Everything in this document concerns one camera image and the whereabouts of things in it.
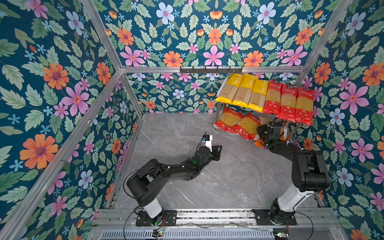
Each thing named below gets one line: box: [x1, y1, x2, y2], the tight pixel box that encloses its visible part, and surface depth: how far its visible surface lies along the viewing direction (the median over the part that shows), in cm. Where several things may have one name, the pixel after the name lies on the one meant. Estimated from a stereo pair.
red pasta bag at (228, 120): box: [213, 107, 245, 134], surface depth 104 cm
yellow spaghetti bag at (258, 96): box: [247, 80, 270, 113], surface depth 80 cm
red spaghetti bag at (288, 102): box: [276, 84, 298, 123], surface depth 75 cm
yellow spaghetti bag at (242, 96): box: [232, 74, 258, 109], surface depth 82 cm
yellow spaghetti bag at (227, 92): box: [215, 73, 245, 104], surface depth 84 cm
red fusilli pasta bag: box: [234, 112, 261, 141], surface depth 100 cm
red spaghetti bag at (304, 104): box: [294, 86, 315, 126], surface depth 75 cm
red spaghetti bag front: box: [263, 79, 283, 115], surface depth 78 cm
